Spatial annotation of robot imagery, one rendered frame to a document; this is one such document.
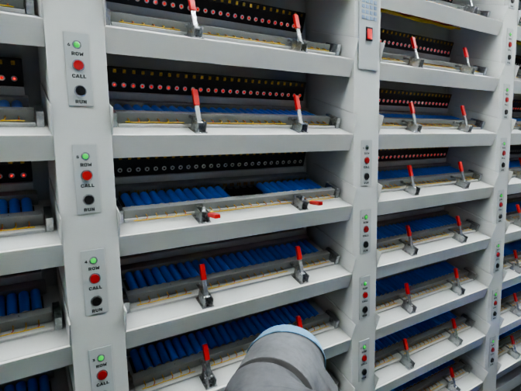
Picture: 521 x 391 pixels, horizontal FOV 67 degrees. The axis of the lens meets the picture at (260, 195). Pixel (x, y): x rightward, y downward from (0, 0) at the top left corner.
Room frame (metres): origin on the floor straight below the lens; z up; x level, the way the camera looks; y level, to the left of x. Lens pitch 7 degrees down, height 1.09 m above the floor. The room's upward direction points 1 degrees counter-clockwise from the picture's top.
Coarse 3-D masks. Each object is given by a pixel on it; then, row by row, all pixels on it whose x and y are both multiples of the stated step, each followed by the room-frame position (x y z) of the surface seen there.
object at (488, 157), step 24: (456, 0) 1.56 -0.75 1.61; (480, 0) 1.48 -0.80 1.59; (504, 0) 1.41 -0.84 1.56; (504, 24) 1.41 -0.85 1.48; (456, 48) 1.55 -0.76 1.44; (480, 48) 1.47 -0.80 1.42; (504, 48) 1.42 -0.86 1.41; (504, 72) 1.42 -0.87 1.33; (456, 96) 1.55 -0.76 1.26; (480, 96) 1.47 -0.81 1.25; (504, 120) 1.43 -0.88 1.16; (504, 192) 1.45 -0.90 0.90; (480, 216) 1.45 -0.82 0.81; (504, 216) 1.45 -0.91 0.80; (504, 240) 1.46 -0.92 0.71; (480, 264) 1.44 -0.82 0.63; (480, 312) 1.43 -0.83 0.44; (480, 360) 1.42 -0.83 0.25
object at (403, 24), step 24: (264, 0) 1.14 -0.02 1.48; (288, 0) 1.18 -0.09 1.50; (384, 24) 1.39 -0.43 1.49; (408, 24) 1.45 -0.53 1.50; (432, 24) 1.53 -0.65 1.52; (0, 48) 0.81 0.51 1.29; (24, 48) 0.83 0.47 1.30; (24, 72) 0.83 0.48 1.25; (192, 72) 1.02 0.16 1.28; (216, 72) 1.06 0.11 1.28; (240, 72) 1.10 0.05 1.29; (264, 72) 1.14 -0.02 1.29; (288, 72) 1.18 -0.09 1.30; (48, 192) 0.84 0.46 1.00
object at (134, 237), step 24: (264, 168) 1.10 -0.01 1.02; (288, 168) 1.14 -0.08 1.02; (312, 168) 1.18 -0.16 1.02; (336, 192) 1.07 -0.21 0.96; (120, 216) 0.77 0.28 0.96; (192, 216) 0.84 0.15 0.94; (240, 216) 0.88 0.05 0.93; (264, 216) 0.90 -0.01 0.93; (288, 216) 0.93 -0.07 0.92; (312, 216) 0.98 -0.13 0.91; (336, 216) 1.02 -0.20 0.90; (120, 240) 0.73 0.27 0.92; (144, 240) 0.75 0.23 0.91; (168, 240) 0.78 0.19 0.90; (192, 240) 0.81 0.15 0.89; (216, 240) 0.85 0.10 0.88
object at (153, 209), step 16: (272, 192) 0.98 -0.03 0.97; (288, 192) 1.00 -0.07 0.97; (304, 192) 1.01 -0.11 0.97; (320, 192) 1.04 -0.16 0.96; (128, 208) 0.79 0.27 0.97; (144, 208) 0.80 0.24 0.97; (160, 208) 0.82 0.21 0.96; (176, 208) 0.83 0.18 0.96; (192, 208) 0.85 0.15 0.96; (208, 208) 0.88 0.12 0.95; (240, 208) 0.90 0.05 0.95
